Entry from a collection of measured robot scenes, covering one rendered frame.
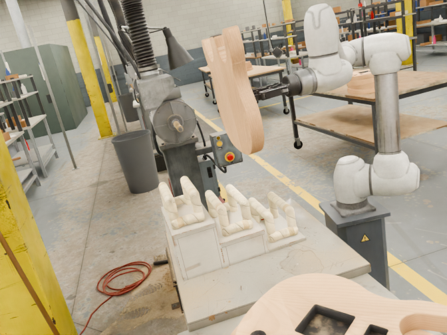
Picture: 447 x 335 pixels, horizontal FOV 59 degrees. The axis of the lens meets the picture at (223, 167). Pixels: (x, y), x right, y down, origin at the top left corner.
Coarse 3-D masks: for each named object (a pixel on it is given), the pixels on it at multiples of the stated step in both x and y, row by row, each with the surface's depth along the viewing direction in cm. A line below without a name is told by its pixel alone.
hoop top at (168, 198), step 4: (160, 184) 143; (164, 184) 142; (160, 188) 140; (164, 188) 137; (168, 188) 139; (160, 192) 139; (164, 192) 134; (168, 192) 133; (164, 196) 131; (168, 196) 129; (172, 196) 131; (164, 200) 130; (168, 200) 128; (172, 200) 128
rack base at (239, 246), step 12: (228, 216) 151; (240, 216) 149; (216, 228) 144; (252, 228) 138; (228, 240) 133; (240, 240) 134; (252, 240) 135; (264, 240) 137; (228, 252) 134; (240, 252) 135; (252, 252) 136; (264, 252) 138; (228, 264) 135
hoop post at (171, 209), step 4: (168, 204) 128; (172, 204) 128; (168, 208) 128; (172, 208) 128; (176, 208) 130; (168, 212) 129; (172, 212) 128; (176, 212) 129; (172, 216) 129; (176, 216) 129; (172, 220) 129; (172, 228) 131; (176, 228) 130
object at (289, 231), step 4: (288, 228) 142; (292, 228) 142; (296, 228) 143; (276, 232) 141; (280, 232) 141; (284, 232) 141; (288, 232) 142; (292, 232) 142; (296, 232) 142; (272, 236) 141; (276, 236) 141; (280, 236) 141; (284, 236) 141; (288, 236) 142; (272, 240) 141; (276, 240) 141
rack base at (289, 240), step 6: (264, 222) 158; (276, 222) 156; (282, 222) 155; (264, 228) 154; (276, 228) 152; (282, 228) 151; (300, 234) 144; (282, 240) 142; (288, 240) 142; (294, 240) 141; (300, 240) 141; (270, 246) 140; (276, 246) 139; (282, 246) 139
